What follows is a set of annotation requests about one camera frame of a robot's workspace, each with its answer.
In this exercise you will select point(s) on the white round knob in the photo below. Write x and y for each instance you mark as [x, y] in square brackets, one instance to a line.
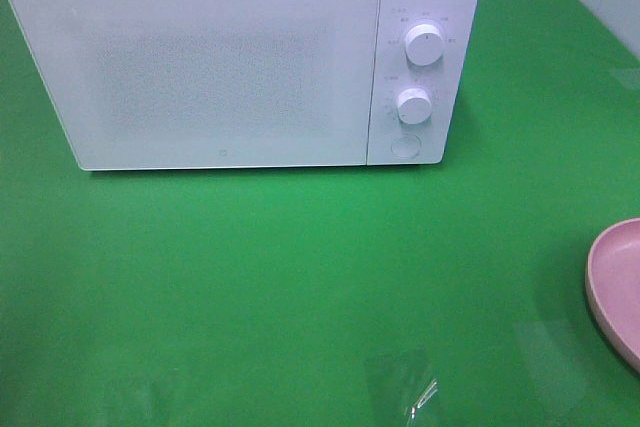
[424, 44]
[414, 106]

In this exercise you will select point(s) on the pink round plate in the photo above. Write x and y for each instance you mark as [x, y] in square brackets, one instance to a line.
[612, 287]

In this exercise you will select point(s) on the round white door button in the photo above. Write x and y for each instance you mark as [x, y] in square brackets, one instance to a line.
[406, 147]

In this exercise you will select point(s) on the white microwave door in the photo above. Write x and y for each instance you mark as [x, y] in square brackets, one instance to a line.
[181, 84]

